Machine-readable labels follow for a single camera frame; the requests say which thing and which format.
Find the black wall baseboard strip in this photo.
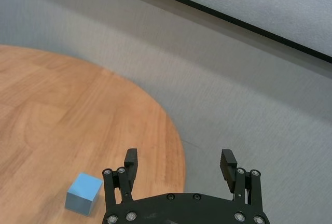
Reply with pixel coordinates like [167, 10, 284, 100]
[113, 0, 332, 63]

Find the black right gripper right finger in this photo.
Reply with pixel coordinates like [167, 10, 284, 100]
[219, 148, 263, 209]

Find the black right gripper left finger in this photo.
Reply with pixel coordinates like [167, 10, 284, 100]
[102, 148, 139, 211]

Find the blue cube block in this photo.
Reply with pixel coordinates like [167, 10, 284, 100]
[65, 173, 104, 217]

